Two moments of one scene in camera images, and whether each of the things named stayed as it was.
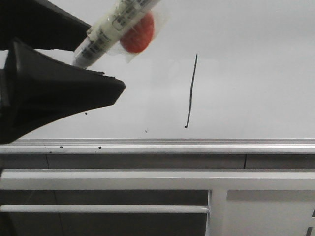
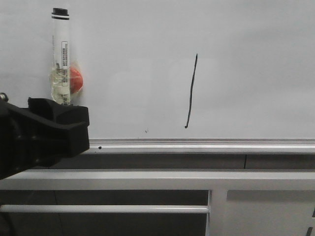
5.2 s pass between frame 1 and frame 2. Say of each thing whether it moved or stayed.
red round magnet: moved
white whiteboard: stayed
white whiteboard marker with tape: moved
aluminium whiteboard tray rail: stayed
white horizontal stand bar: stayed
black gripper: moved
